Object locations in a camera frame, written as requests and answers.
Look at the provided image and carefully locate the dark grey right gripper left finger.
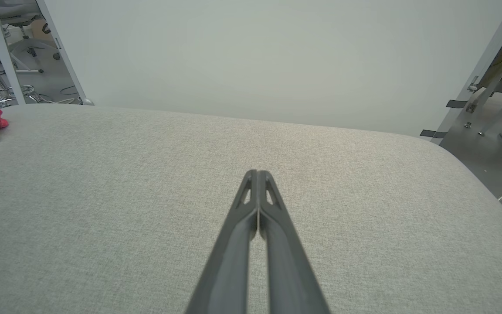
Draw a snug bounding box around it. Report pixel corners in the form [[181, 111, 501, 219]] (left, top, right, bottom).
[[186, 170, 259, 314]]

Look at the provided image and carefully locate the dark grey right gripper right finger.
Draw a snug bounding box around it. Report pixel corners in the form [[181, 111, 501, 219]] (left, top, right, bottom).
[[258, 170, 331, 314]]

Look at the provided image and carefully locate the grey fabric sofa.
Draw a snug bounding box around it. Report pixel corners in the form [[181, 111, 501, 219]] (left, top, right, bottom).
[[0, 104, 502, 314]]

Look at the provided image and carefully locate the white partition panel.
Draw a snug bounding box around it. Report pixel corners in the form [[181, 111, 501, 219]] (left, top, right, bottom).
[[42, 0, 502, 137]]

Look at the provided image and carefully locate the white office chair base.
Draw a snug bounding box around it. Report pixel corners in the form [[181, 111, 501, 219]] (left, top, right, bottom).
[[9, 38, 61, 73]]

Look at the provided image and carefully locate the white frame post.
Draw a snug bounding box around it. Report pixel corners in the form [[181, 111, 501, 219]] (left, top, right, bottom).
[[0, 0, 26, 105], [432, 0, 502, 144]]

